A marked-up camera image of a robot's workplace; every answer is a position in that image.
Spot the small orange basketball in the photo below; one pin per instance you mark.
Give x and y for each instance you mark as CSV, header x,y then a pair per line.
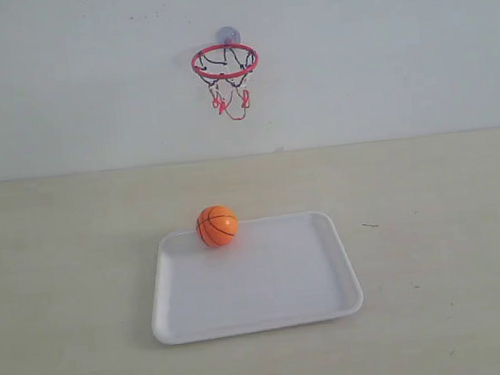
x,y
216,226

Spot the red mini basketball hoop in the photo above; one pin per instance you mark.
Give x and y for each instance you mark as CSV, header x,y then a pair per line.
x,y
225,70

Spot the white plastic tray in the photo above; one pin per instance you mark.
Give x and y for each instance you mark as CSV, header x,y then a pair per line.
x,y
279,271

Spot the clear suction cup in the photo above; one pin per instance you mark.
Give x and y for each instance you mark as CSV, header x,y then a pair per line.
x,y
228,35

